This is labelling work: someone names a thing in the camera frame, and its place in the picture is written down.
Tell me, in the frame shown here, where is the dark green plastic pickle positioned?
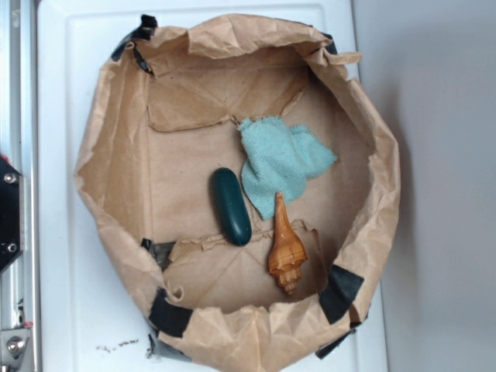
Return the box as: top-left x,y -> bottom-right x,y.
210,167 -> 252,246

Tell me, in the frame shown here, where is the light blue terry cloth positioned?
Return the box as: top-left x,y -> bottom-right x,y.
238,116 -> 337,220

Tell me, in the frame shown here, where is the orange spiral seashell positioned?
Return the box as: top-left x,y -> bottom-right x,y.
268,191 -> 308,295

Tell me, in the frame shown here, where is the brown paper bag bin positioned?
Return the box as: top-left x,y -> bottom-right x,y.
75,14 -> 401,371

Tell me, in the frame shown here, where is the white plastic tray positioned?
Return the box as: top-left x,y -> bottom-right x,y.
36,0 -> 389,372

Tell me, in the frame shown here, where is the aluminium frame rail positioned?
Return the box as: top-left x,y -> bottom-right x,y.
1,1 -> 43,371

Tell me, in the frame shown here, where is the metal corner bracket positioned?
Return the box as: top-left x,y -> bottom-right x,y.
1,328 -> 34,371

